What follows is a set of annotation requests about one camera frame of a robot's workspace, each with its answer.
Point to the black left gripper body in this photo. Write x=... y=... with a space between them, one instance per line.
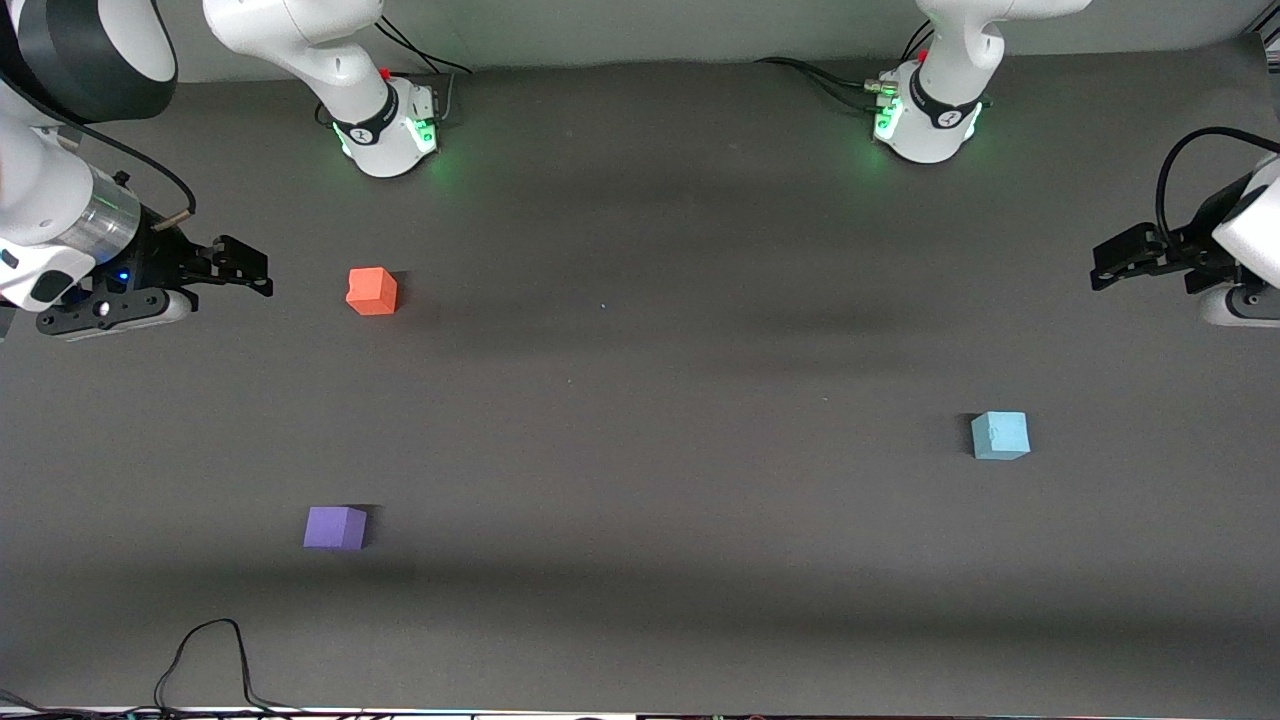
x=1193 y=247

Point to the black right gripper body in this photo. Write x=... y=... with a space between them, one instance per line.
x=160 y=258

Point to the light blue foam block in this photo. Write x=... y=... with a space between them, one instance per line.
x=1000 y=436

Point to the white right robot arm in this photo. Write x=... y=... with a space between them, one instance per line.
x=55 y=205

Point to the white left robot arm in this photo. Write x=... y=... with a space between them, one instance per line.
x=940 y=90

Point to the orange foam block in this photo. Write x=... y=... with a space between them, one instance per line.
x=371 y=291

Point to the purple foam block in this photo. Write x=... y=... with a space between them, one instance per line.
x=334 y=528

